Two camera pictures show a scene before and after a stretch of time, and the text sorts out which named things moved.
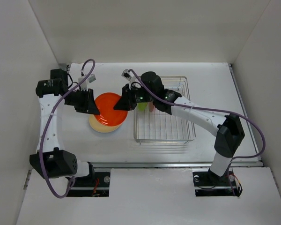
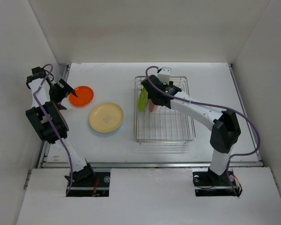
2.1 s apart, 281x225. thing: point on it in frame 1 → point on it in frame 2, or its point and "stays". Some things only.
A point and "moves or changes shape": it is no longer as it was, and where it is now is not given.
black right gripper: [124, 102] → [170, 82]
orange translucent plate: [108, 116] moves or changes shape
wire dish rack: [149, 127] stays
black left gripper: [88, 105] → [63, 92]
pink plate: [151, 106] stays
